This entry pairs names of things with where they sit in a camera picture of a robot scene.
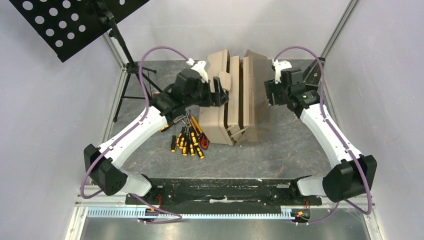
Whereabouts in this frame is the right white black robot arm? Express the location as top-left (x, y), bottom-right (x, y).
top-left (264, 67), bottom-right (377, 204)

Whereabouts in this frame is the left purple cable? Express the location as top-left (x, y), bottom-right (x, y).
top-left (80, 45), bottom-right (191, 225)

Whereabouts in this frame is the aluminium frame rail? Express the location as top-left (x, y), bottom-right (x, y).
top-left (64, 33), bottom-right (160, 240)

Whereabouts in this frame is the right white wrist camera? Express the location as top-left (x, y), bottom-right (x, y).
top-left (272, 60), bottom-right (292, 84)

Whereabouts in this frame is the beige plastic tool box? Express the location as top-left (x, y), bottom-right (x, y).
top-left (198, 49), bottom-right (271, 146)

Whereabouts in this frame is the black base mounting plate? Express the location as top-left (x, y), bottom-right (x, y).
top-left (144, 178), bottom-right (322, 214)

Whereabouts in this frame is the red black utility knife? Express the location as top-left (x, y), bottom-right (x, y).
top-left (198, 133), bottom-right (210, 150)

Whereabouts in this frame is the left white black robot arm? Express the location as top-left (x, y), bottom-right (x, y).
top-left (83, 69), bottom-right (231, 204)

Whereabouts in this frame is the black metronome clear cover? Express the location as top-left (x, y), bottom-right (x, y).
top-left (302, 59), bottom-right (322, 91)

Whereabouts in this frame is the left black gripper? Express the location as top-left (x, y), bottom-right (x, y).
top-left (184, 76), bottom-right (229, 108)

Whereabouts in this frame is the black perforated music stand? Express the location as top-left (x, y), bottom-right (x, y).
top-left (9, 0), bottom-right (167, 123)

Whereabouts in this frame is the screwdriver yellow black far left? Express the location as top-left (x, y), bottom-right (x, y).
top-left (170, 127), bottom-right (177, 153)

